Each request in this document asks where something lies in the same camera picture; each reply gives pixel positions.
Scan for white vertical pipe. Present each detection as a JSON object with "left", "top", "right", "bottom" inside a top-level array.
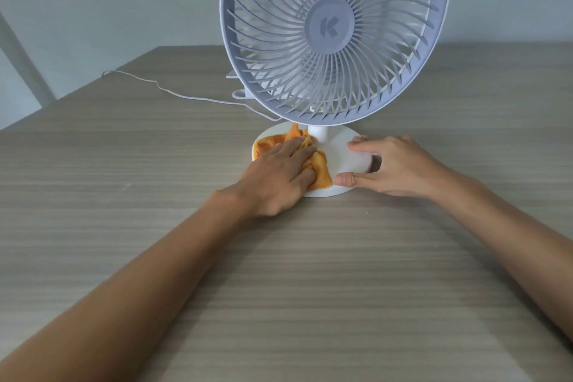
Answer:
[{"left": 0, "top": 12, "right": 57, "bottom": 109}]

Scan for white desk socket tray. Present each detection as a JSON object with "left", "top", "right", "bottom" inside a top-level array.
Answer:
[{"left": 226, "top": 68, "right": 256, "bottom": 101}]

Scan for white fan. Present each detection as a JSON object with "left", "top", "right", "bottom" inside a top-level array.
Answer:
[{"left": 218, "top": 0, "right": 452, "bottom": 199}]

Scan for orange microfiber cloth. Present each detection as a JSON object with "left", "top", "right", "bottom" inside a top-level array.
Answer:
[{"left": 252, "top": 122, "right": 334, "bottom": 192}]

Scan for person's right hand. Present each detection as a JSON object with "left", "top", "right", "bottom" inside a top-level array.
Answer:
[{"left": 333, "top": 134, "right": 444, "bottom": 199}]

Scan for person's left hand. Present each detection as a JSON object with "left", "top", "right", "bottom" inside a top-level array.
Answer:
[{"left": 232, "top": 137, "right": 319, "bottom": 219}]

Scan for white fan power cable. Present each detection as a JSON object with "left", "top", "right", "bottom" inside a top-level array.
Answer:
[{"left": 101, "top": 70, "right": 284, "bottom": 123}]

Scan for person's right forearm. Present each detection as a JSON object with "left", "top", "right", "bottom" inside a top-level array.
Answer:
[{"left": 429, "top": 162, "right": 573, "bottom": 342}]

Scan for person's left forearm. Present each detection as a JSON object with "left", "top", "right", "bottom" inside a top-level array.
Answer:
[{"left": 0, "top": 189, "right": 256, "bottom": 382}]

